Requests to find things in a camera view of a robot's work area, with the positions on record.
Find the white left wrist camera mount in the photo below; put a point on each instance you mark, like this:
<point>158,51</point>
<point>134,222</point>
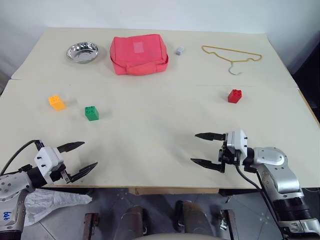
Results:
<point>47,157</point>

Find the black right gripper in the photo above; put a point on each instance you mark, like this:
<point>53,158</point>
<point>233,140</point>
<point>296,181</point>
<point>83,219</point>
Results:
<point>228,156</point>

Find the small grey plastic piece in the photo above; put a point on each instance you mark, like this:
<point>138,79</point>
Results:
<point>180,51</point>

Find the rusty metal table leg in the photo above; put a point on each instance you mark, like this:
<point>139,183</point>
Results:
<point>91,226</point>
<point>230,225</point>

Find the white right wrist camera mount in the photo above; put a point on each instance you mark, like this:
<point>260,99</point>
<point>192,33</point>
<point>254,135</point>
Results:
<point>237,142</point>

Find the crumpled white plastic bag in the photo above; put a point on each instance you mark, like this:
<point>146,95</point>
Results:
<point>47,201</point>

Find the red toy brick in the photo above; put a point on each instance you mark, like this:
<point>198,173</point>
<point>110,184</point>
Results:
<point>234,97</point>

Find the wooden strip under table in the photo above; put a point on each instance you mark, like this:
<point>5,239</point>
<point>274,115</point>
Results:
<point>175,191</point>

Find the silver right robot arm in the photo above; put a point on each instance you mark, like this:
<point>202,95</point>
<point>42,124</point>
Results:
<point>275,157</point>

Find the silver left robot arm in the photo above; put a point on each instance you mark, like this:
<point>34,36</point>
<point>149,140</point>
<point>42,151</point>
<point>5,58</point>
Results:
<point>12,183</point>

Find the orange toy brick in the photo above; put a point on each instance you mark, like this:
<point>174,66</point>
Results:
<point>58,103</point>

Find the green toy brick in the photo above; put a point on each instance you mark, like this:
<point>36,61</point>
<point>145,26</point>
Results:
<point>92,114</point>

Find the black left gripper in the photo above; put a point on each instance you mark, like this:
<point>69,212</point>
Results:
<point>57,175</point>

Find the beige rounded robot body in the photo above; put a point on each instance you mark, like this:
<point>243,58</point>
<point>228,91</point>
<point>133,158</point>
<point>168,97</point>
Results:
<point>172,237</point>

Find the dark brown rounded shape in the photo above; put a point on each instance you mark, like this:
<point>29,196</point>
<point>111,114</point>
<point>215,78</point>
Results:
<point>192,216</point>
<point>133,220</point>

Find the round stainless steel bowl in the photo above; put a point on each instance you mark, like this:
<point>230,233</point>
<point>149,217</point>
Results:
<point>82,53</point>

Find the red fabric bag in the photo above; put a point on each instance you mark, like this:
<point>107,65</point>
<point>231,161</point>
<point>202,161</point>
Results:
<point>138,55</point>

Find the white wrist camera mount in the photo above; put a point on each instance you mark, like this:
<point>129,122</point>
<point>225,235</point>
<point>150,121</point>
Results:
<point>237,142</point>
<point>47,157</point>

